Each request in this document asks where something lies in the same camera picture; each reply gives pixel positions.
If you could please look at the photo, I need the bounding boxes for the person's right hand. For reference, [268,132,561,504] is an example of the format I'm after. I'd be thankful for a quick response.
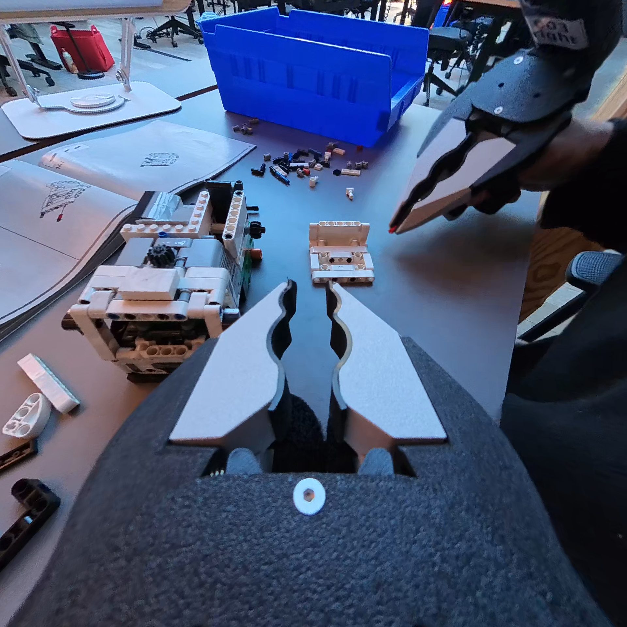
[518,117,614,193]

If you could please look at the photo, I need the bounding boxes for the person's right forearm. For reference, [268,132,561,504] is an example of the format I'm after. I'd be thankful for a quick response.
[539,120,627,250]

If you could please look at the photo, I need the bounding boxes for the white studded lego plate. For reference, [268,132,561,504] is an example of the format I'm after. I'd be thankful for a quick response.
[17,354,80,413]

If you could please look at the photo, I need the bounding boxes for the open instruction booklet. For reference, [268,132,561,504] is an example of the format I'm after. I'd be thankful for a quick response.
[0,120,258,339]

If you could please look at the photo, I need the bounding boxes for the white lego frame assembly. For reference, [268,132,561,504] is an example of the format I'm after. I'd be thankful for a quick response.
[309,220,376,285]

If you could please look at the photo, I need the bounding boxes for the black mesh chair armrest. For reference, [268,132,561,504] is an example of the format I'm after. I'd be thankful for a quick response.
[517,250,627,344]

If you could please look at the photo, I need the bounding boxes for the blue plastic bin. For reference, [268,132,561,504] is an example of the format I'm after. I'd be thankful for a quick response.
[198,6,431,148]

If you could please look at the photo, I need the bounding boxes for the black angled lego liftarm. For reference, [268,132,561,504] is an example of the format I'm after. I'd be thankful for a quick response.
[0,479,62,571]

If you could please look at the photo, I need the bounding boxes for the red plastic bin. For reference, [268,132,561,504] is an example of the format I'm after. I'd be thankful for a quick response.
[50,24,116,73]

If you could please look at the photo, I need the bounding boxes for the wooden board tabletop stand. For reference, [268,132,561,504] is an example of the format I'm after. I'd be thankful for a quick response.
[0,0,193,141]

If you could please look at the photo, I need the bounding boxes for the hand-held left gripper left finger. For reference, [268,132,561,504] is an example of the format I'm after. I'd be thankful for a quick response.
[168,279,298,458]

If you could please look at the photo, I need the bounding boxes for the white curved lego panel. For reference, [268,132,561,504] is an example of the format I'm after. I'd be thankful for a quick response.
[2,393,52,438]

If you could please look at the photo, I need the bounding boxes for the black office chair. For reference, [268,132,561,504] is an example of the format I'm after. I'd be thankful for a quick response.
[147,15,204,47]
[424,24,478,106]

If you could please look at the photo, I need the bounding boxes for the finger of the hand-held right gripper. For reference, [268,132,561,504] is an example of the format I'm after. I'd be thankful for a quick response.
[392,114,478,228]
[394,135,518,235]

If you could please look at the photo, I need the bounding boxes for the lego truck model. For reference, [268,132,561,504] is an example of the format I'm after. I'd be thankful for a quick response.
[61,179,267,384]

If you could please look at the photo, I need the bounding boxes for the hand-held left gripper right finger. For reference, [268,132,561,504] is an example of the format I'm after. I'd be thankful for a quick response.
[325,281,448,471]

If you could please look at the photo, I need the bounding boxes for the pile of small lego pieces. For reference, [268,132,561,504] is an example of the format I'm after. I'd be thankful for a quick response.
[233,118,371,201]

